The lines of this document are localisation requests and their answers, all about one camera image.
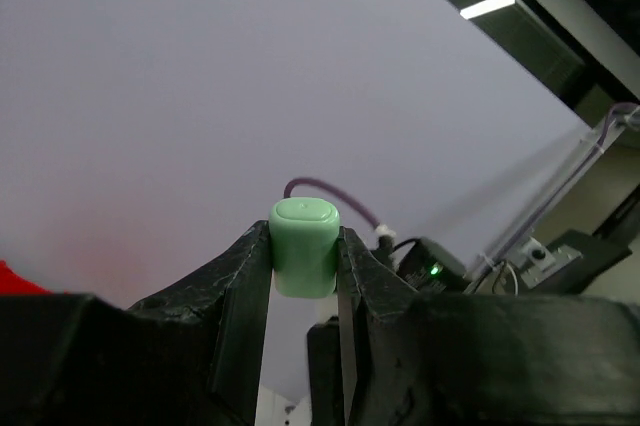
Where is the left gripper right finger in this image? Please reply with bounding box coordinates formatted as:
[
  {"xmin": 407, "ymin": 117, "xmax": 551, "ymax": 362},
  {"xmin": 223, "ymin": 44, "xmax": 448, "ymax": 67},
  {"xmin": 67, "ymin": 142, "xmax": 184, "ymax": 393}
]
[{"xmin": 337, "ymin": 228, "xmax": 639, "ymax": 425}]

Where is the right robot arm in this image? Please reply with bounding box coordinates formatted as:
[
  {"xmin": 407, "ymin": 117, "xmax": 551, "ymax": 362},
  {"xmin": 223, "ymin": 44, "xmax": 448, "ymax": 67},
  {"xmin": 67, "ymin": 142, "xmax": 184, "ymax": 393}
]
[{"xmin": 307, "ymin": 237, "xmax": 469, "ymax": 425}]

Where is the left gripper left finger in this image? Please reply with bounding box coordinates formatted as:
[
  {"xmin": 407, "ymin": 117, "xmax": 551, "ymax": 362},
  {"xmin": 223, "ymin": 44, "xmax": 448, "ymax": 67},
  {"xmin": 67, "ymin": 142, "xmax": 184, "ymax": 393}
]
[{"xmin": 1, "ymin": 221, "xmax": 271, "ymax": 425}]

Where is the red compartment tray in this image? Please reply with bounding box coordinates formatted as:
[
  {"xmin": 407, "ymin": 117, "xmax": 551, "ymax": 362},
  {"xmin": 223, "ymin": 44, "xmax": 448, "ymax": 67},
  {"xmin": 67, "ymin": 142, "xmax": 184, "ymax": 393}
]
[{"xmin": 0, "ymin": 260, "xmax": 51, "ymax": 296}]

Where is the green highlighter cap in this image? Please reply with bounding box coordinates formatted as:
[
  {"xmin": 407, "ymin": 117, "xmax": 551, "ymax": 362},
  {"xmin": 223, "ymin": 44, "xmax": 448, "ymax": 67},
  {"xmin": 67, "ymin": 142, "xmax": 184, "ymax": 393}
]
[{"xmin": 268, "ymin": 197, "xmax": 341, "ymax": 299}]

